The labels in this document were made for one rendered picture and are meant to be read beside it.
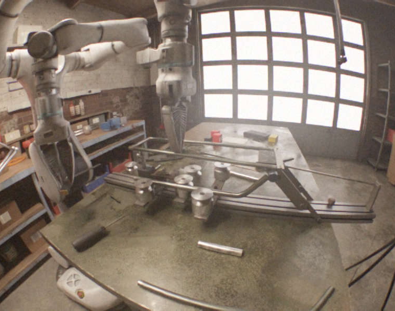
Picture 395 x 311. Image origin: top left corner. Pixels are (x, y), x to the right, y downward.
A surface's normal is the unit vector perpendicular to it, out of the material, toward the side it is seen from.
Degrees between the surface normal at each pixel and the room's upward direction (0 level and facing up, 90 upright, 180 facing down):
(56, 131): 90
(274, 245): 0
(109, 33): 119
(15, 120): 90
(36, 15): 90
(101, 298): 46
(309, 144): 90
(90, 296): 37
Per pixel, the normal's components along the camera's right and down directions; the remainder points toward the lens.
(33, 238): 0.94, 0.09
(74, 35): 0.83, 0.07
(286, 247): -0.04, -0.93
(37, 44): 0.36, 0.36
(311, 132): -0.34, 0.36
